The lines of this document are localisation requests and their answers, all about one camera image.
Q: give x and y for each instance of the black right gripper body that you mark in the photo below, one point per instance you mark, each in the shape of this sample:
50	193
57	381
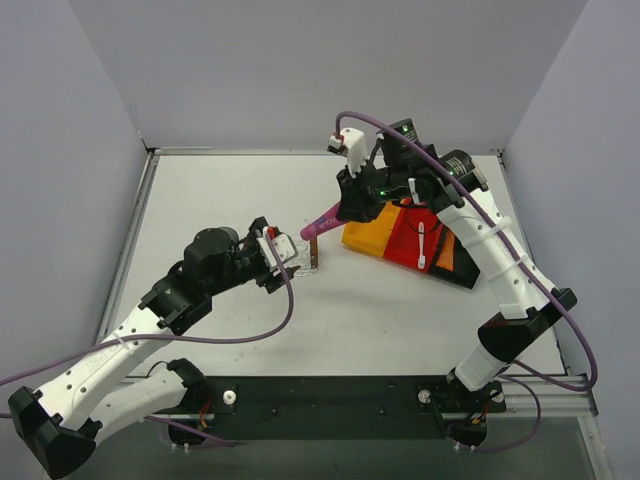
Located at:
353	195

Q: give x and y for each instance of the pink toothpaste tube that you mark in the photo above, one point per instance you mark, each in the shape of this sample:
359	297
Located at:
324	223

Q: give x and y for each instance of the clear textured acrylic tray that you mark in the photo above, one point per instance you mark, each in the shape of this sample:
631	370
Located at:
301	263

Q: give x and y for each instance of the orange toothpaste tube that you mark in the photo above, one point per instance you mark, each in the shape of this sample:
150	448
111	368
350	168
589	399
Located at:
446	255

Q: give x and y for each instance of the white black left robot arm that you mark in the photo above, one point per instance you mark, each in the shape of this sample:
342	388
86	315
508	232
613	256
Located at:
64	420

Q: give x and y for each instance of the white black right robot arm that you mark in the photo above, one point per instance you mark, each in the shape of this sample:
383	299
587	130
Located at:
454	189

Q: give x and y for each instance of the yellow plastic bin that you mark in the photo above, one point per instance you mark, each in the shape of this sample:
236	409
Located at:
371	238

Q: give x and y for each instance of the red plastic bin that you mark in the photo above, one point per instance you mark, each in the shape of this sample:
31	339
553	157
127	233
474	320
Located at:
402	248

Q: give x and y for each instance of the black plastic bin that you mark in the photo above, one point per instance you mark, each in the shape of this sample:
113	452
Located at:
465	273

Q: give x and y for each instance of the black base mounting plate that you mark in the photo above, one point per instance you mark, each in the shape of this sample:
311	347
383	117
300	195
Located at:
292	408

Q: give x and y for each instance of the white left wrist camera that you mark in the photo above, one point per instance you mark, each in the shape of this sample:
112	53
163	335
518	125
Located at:
276	246

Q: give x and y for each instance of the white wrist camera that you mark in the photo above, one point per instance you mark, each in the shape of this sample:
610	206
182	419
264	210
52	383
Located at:
351	144
276	246

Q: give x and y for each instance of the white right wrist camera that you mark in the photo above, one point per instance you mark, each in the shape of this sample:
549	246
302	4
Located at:
351	144

